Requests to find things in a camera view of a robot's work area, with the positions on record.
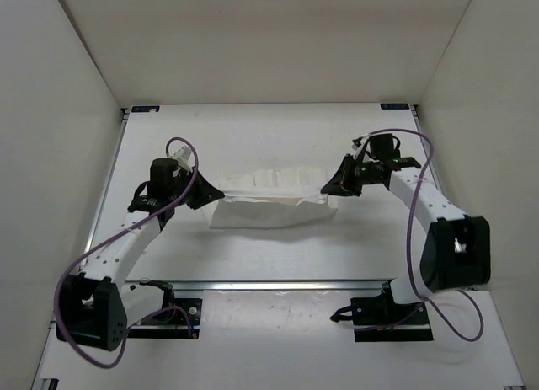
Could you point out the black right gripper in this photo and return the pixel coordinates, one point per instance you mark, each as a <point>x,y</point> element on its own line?
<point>343,184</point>

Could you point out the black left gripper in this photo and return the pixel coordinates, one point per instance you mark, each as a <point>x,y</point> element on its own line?
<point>206,192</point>

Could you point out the white pleated skirt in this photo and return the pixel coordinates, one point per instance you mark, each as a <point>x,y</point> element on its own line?
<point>271,198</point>

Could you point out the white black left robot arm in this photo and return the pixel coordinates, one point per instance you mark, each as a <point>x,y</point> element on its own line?
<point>94,307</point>

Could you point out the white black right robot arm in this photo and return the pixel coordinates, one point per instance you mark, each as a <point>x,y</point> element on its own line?
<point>446,248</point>

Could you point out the blue right corner label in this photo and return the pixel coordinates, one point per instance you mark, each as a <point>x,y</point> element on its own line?
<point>394,106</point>

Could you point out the blue corner label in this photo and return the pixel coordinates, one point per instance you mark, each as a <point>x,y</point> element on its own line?
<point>394,106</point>
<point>145,108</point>

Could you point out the blue left corner label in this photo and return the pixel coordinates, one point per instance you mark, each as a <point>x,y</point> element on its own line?
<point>145,108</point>

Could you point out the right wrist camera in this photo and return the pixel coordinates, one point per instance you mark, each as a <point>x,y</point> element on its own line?
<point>360,144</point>

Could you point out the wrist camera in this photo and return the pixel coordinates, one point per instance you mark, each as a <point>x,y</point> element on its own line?
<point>183,157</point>
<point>360,144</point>

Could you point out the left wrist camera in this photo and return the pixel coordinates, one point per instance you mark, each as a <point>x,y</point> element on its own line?
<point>183,157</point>

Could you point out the aluminium table frame rail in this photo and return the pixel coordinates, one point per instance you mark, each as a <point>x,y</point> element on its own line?
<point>364,243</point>

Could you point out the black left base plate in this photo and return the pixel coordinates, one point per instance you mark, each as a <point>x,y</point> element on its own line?
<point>177,314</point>

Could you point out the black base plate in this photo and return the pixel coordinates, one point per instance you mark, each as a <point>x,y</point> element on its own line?
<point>379,319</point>
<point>177,314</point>

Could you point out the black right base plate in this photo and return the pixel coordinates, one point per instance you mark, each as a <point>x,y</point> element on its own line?
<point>379,319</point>

